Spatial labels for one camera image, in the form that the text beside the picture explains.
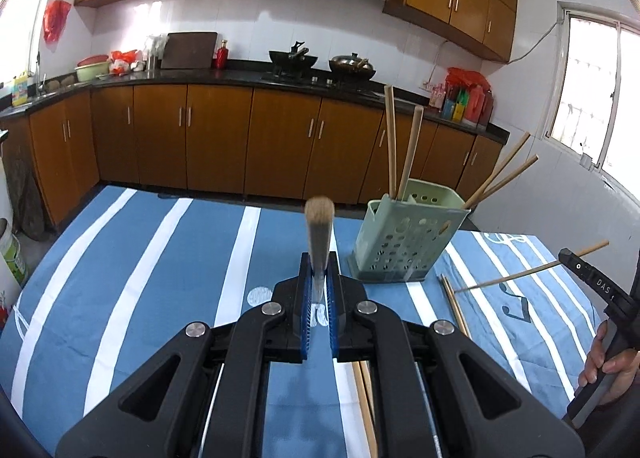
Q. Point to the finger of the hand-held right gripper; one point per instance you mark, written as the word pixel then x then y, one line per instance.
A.
pixel 575 265

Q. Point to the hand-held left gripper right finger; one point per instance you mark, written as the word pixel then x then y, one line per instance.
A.
pixel 331 308

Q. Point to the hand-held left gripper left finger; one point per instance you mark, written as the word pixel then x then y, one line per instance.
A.
pixel 304 308

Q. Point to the green perforated utensil holder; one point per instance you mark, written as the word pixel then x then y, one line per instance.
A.
pixel 400 248

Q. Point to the person's right hand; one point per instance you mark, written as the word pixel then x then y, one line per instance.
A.
pixel 627 373

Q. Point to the blue white striped tablecloth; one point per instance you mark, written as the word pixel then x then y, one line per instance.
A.
pixel 150 263

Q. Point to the window with barred grille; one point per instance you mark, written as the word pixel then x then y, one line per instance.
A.
pixel 590 88

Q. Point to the wooden base cabinets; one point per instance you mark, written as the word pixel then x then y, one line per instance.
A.
pixel 215 138

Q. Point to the pink label bottle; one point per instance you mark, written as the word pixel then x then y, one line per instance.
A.
pixel 438 99

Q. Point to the gas stove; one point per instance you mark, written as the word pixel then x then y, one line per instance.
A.
pixel 320 82

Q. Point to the black kitchen countertop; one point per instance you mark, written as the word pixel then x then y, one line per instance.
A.
pixel 240 75

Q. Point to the lidded wok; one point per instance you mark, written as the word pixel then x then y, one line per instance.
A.
pixel 352 65

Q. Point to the black wok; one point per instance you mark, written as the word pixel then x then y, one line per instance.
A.
pixel 292 60

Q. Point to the red bottle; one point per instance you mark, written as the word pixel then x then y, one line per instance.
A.
pixel 222 58

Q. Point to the dark wooden cutting board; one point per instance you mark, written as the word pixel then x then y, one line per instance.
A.
pixel 189 50

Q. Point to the metal utensil cup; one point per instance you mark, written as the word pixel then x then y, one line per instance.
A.
pixel 152 60

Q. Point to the white plastic bucket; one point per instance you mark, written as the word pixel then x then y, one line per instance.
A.
pixel 11 253

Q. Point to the dark mottled sack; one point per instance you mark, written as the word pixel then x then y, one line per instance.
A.
pixel 25 198

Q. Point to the red white plastic bag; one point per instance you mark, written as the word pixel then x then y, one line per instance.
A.
pixel 122 63

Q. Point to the green bowl red lid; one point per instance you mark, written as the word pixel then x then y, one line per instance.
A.
pixel 92 72

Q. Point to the sink faucet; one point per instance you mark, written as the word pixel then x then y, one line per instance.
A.
pixel 38 73

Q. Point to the yellow dish soap bottle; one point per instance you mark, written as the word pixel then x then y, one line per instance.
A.
pixel 20 90

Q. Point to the window with sliding frame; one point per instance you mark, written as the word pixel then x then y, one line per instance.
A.
pixel 20 28

